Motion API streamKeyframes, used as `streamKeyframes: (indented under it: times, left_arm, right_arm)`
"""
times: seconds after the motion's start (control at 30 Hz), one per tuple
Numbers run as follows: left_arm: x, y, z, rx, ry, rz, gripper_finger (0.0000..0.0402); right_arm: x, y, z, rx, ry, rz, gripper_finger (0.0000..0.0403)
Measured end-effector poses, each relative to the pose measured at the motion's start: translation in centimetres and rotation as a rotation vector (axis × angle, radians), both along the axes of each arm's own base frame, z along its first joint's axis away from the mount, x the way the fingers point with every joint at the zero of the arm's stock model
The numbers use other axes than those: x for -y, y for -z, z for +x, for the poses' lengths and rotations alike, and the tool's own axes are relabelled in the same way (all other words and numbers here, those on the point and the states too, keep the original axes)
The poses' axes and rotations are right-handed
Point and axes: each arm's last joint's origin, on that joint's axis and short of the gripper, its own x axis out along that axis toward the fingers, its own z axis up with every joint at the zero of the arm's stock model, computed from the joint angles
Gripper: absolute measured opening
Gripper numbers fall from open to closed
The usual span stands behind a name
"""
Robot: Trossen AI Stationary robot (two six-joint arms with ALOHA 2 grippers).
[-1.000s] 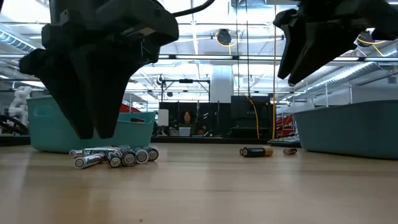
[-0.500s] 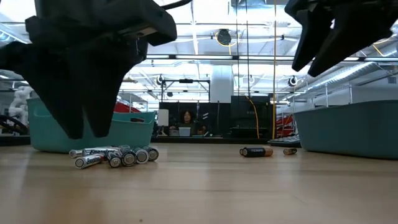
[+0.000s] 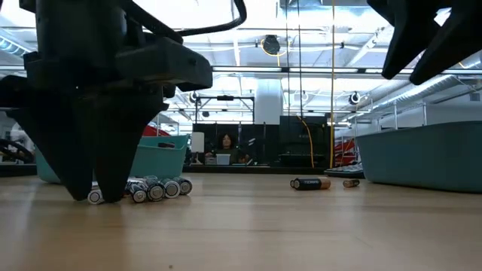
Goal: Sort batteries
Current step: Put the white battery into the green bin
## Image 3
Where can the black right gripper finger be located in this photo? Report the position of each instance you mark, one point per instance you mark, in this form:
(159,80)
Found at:
(459,34)
(410,26)

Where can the white column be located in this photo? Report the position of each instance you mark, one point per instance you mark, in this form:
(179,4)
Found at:
(267,101)

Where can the teal plastic bin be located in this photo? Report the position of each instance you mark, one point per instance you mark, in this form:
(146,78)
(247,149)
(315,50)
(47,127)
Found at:
(162,162)
(421,158)

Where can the metal shelf rack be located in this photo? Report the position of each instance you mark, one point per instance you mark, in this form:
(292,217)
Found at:
(395,116)

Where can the black copper battery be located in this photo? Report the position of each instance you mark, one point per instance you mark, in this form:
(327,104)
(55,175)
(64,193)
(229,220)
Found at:
(310,183)
(351,183)

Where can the black partition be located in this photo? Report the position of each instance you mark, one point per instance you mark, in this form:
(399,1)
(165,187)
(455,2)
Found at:
(286,139)

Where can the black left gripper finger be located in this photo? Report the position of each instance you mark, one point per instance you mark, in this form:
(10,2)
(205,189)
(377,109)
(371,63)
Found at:
(113,158)
(64,150)

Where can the silver ventilation duct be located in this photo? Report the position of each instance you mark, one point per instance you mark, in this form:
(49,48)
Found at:
(433,90)

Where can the red cart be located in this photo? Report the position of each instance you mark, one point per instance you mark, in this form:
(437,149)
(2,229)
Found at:
(344,150)

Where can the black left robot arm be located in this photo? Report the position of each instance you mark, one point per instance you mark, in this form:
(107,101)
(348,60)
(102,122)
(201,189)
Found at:
(75,26)

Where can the white box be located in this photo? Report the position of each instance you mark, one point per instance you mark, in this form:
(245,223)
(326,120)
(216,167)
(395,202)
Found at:
(223,159)

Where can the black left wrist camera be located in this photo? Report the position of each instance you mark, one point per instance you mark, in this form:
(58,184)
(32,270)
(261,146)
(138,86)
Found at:
(165,64)

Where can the person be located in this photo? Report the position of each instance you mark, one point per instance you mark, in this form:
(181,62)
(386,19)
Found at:
(226,145)

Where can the red object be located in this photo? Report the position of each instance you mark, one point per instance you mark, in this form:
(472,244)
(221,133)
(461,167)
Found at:
(152,131)

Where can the white humanoid robot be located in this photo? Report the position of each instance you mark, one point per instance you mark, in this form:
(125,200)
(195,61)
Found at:
(20,135)

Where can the black calculator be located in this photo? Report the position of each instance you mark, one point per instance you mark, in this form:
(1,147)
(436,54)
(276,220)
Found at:
(346,171)

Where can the black metal table frame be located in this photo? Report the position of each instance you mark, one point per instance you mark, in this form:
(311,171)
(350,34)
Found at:
(244,169)

